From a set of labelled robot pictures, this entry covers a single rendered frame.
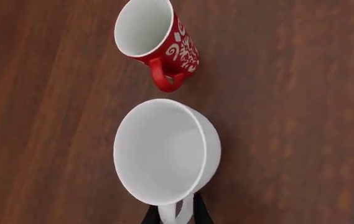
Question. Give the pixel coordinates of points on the red patterned mug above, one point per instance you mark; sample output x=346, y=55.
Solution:
x=155, y=35

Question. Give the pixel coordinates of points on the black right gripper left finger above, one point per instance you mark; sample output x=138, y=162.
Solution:
x=151, y=216

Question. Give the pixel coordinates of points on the white ceramic mug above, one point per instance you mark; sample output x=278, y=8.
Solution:
x=161, y=151

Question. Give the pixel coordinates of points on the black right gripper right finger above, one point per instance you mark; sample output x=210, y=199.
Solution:
x=202, y=211

